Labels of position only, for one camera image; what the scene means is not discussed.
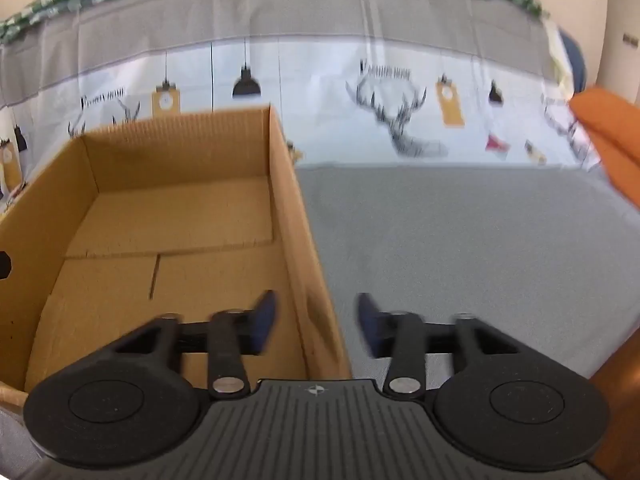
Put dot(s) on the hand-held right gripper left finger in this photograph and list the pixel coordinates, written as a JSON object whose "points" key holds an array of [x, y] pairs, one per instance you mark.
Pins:
{"points": [[262, 322]]}

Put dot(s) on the brown cardboard box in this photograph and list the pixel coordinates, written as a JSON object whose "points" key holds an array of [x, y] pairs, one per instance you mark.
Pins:
{"points": [[175, 220]]}

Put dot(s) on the printed deer sofa cover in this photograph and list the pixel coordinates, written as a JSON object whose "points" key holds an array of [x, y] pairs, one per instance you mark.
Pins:
{"points": [[350, 110]]}

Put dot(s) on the orange cushion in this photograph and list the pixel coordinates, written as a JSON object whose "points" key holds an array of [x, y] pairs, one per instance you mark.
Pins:
{"points": [[622, 175], [612, 110]]}

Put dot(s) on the green checked cloth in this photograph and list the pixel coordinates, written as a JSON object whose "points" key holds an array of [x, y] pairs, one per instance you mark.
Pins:
{"points": [[30, 15]]}

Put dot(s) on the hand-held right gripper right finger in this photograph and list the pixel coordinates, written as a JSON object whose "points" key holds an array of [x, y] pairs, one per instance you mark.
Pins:
{"points": [[367, 325]]}

